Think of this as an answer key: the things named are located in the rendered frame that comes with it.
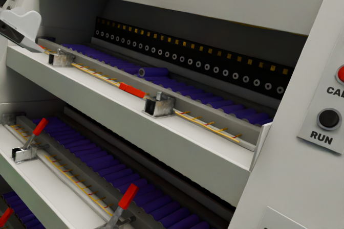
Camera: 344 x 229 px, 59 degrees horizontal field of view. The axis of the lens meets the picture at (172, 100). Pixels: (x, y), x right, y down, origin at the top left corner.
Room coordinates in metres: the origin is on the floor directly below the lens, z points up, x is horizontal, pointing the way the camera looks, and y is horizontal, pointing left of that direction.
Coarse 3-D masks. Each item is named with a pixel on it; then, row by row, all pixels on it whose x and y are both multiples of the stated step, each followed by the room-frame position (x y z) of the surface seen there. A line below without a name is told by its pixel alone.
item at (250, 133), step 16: (48, 48) 0.67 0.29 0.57; (64, 48) 0.64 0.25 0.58; (80, 64) 0.58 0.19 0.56; (96, 64) 0.56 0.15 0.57; (128, 80) 0.50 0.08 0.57; (144, 80) 0.50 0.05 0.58; (176, 96) 0.44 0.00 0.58; (176, 112) 0.41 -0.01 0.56; (192, 112) 0.42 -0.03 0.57; (208, 112) 0.40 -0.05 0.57; (208, 128) 0.38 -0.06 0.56; (224, 128) 0.38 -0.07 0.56; (240, 128) 0.37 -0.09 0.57; (256, 128) 0.37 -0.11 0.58
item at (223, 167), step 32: (64, 32) 0.76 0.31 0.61; (32, 64) 0.60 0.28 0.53; (160, 64) 0.64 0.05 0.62; (64, 96) 0.53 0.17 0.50; (96, 96) 0.47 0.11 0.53; (128, 96) 0.48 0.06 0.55; (256, 96) 0.50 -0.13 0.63; (128, 128) 0.42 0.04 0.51; (160, 128) 0.38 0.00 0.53; (192, 128) 0.39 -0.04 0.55; (160, 160) 0.39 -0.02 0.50; (192, 160) 0.35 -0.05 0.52; (224, 160) 0.32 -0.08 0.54; (224, 192) 0.33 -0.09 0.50
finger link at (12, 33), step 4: (0, 20) 0.44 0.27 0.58; (0, 24) 0.44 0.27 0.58; (4, 24) 0.45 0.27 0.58; (0, 28) 0.44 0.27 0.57; (4, 28) 0.45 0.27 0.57; (8, 28) 0.45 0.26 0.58; (12, 28) 0.46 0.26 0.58; (4, 32) 0.45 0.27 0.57; (8, 32) 0.45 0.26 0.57; (12, 32) 0.46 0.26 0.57; (16, 32) 0.47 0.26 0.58; (8, 36) 0.46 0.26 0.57; (12, 36) 0.46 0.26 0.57; (16, 36) 0.47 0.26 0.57; (20, 36) 0.48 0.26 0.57; (24, 36) 0.48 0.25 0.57; (16, 40) 0.47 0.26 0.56; (20, 40) 0.48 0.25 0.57
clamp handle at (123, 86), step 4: (120, 84) 0.36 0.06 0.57; (124, 84) 0.36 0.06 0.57; (120, 88) 0.36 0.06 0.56; (124, 88) 0.36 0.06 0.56; (128, 88) 0.36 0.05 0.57; (132, 88) 0.36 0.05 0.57; (128, 92) 0.36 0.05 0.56; (132, 92) 0.36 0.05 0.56; (136, 92) 0.37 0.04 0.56; (140, 92) 0.37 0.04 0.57; (140, 96) 0.38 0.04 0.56; (144, 96) 0.38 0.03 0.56; (148, 96) 0.39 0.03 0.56; (160, 96) 0.41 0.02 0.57; (152, 100) 0.40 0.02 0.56; (156, 100) 0.40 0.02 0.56; (160, 100) 0.41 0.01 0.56
